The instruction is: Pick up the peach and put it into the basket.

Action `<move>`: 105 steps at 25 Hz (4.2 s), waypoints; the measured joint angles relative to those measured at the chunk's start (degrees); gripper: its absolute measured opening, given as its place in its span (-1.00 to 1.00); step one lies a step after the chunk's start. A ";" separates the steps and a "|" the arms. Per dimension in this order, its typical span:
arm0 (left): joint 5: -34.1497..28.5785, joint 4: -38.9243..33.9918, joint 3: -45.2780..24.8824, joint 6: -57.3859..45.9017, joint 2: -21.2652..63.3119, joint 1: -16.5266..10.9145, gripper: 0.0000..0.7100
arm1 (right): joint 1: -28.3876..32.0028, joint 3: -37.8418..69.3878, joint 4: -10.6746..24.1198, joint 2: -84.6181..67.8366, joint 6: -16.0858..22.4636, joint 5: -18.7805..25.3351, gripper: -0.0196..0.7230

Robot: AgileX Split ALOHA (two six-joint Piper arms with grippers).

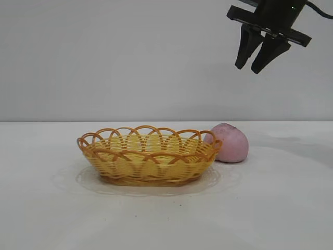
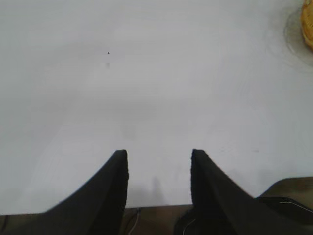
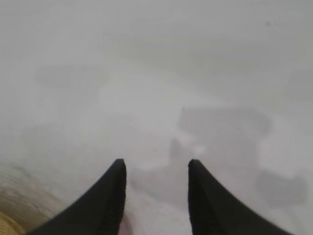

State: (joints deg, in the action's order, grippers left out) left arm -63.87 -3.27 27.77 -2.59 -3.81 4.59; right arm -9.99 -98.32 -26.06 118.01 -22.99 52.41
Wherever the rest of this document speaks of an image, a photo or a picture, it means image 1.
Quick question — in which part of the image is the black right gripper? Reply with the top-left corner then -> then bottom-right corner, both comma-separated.
226,0 -> 312,74

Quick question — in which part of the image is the pink peach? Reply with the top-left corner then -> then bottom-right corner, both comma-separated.
203,122 -> 250,164

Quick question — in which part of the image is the yellow woven wicker basket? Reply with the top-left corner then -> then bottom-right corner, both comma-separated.
76,125 -> 223,187

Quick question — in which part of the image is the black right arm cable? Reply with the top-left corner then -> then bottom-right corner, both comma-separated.
306,0 -> 333,19

